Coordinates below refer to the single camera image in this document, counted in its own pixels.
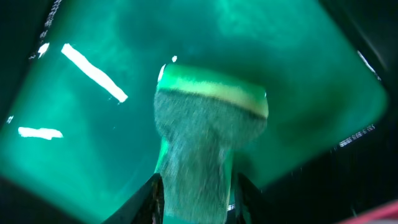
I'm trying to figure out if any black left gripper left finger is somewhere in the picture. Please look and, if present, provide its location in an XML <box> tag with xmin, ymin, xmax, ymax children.
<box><xmin>101</xmin><ymin>173</ymin><xmax>164</xmax><ymax>224</ymax></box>

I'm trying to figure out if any black tub of green water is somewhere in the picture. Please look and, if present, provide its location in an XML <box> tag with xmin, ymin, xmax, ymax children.
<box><xmin>1</xmin><ymin>0</ymin><xmax>389</xmax><ymax>223</ymax></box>

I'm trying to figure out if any green and yellow sponge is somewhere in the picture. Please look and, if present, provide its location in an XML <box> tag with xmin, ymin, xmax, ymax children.
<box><xmin>154</xmin><ymin>63</ymin><xmax>269</xmax><ymax>223</ymax></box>

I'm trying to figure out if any red plastic tray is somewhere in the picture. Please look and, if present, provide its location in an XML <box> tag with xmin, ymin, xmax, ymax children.
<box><xmin>338</xmin><ymin>200</ymin><xmax>397</xmax><ymax>224</ymax></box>

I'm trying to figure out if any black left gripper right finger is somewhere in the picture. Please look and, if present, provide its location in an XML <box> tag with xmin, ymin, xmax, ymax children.
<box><xmin>234</xmin><ymin>173</ymin><xmax>280</xmax><ymax>224</ymax></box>

